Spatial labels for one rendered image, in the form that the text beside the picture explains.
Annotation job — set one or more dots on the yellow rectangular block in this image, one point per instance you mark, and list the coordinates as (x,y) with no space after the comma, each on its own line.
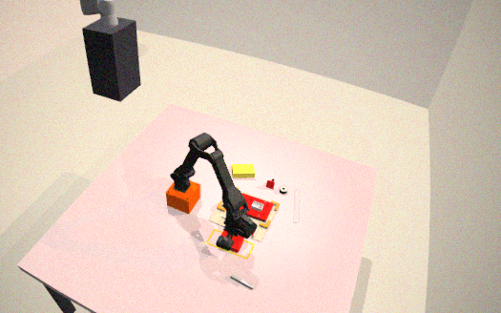
(243,170)

